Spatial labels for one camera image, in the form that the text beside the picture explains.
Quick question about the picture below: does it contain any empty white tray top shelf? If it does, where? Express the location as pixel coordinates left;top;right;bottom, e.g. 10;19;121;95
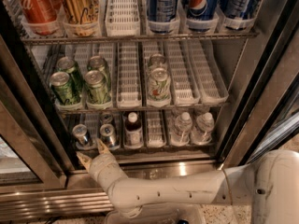
105;0;140;36

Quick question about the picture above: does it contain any fridge door right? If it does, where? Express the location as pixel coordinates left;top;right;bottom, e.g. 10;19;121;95
216;0;299;168

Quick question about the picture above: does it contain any clear water bottle right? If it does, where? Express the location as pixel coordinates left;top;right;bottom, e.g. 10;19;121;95
191;112;215;146

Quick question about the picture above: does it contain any blue pepsi can middle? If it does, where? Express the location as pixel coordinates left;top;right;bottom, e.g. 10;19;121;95
187;0;218;32

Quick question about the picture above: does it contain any silver redbull can back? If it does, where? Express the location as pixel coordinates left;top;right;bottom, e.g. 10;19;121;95
99;112;115;125

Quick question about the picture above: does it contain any white floral can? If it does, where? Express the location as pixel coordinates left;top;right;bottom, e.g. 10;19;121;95
148;53;167;72
148;68;171;104

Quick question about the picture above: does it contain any empty white tray middle right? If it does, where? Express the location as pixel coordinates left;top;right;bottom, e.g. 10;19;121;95
164;41;200;105

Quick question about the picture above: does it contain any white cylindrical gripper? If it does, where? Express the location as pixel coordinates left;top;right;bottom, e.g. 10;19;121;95
77;138;127;190

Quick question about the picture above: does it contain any silver redbull can front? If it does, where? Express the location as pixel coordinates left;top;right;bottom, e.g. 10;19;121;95
100;124;119;150

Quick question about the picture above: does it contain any white floral can front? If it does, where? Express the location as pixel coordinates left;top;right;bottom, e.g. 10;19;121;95
148;68;171;104

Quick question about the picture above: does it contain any fridge door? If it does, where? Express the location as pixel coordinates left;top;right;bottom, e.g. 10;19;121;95
0;0;76;195
216;0;299;168

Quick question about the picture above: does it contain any empty white tray far right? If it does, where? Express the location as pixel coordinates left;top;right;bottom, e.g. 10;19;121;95
188;40;229;105

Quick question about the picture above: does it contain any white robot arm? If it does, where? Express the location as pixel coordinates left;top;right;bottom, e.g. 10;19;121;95
77;142;299;224

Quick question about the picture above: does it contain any silver redbull can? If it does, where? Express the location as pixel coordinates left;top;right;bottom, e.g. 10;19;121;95
100;124;119;150
99;112;115;125
72;124;93;147

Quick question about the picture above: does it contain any green can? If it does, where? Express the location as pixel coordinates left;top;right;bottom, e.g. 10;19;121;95
87;56;110;82
56;57;83;93
50;72;80;105
84;70;111;105

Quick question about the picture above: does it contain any green can front left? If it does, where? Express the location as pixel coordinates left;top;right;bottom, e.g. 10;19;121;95
50;72;80;105

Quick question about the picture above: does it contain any white floral can back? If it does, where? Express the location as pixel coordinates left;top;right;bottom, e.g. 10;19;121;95
148;53;167;72

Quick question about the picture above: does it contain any empty white tray middle shelf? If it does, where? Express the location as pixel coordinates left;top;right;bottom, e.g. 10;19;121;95
117;42;142;108

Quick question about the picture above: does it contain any empty white tray bottom shelf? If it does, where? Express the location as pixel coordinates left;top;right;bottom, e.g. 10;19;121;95
146;111;166;148

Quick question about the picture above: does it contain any clear plastic bin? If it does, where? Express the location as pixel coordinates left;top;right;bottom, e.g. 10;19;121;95
104;203;206;224

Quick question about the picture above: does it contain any green can back left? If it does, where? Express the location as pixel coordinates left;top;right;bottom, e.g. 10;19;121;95
56;57;83;93

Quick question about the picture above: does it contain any clear water bottle left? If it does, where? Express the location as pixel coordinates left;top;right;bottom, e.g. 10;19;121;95
171;112;192;147

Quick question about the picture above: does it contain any clear water bottle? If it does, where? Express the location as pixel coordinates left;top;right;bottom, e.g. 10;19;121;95
191;112;215;146
171;112;192;147

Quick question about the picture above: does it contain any blue pepsi can left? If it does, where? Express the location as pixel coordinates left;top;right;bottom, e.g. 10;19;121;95
146;0;178;34

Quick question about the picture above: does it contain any gold la croix can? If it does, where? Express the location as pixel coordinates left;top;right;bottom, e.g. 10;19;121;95
62;0;99;37

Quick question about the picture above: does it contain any red coca-cola can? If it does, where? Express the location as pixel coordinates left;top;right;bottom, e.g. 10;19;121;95
18;0;57;35

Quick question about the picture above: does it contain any dark juice bottle white cap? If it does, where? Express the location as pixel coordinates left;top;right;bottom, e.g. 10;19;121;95
125;112;144;149

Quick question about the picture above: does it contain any fridge door left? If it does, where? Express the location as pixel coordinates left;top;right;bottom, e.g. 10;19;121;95
0;0;76;195

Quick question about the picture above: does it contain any empty white tray shelf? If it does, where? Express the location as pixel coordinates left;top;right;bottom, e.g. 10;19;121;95
117;42;142;108
105;0;140;36
146;111;166;148

